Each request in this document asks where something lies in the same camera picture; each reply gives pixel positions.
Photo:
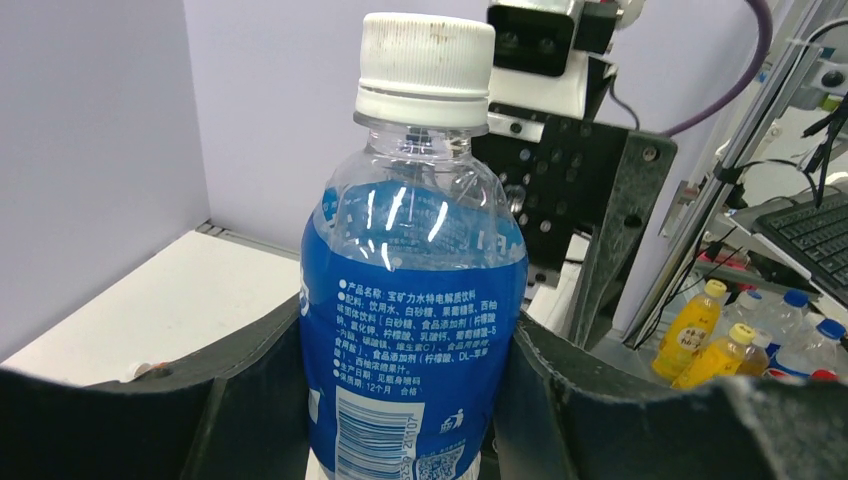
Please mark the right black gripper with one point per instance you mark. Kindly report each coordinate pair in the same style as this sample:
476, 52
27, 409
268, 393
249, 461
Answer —
564, 176

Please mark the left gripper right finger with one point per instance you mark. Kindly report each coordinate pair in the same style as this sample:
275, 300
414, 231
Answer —
561, 413

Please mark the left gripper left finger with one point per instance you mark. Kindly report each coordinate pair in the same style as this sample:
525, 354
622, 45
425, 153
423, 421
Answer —
235, 409

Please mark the clear bottle blue label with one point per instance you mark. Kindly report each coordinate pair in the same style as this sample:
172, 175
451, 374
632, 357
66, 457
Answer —
413, 267

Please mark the yellow juice bottle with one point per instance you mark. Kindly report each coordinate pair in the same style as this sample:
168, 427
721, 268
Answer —
692, 326
722, 357

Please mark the amber tea bottle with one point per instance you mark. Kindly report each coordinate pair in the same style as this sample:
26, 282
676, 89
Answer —
757, 358

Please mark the clear bottle blue cap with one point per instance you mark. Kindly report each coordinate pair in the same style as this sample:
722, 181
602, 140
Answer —
818, 350
781, 320

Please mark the red cap water bottle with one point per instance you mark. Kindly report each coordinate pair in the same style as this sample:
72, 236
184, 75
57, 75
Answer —
824, 375

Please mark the black computer keyboard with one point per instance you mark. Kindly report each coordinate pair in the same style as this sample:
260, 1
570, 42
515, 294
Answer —
815, 238

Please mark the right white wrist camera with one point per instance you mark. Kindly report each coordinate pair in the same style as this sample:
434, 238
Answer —
550, 60

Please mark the aluminium frame rail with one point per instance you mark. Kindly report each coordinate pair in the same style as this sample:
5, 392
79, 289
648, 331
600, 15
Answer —
232, 236

